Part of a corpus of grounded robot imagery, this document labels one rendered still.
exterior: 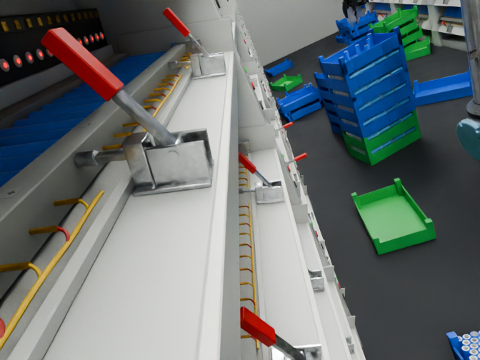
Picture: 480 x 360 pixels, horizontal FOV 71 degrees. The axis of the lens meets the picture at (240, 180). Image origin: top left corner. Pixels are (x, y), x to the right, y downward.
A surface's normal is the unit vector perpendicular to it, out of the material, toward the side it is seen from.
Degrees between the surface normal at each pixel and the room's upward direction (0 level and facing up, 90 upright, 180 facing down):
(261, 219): 17
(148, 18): 90
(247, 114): 90
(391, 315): 0
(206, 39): 90
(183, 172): 90
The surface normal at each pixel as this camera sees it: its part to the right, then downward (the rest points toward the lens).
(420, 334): -0.41, -0.80
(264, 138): 0.01, 0.48
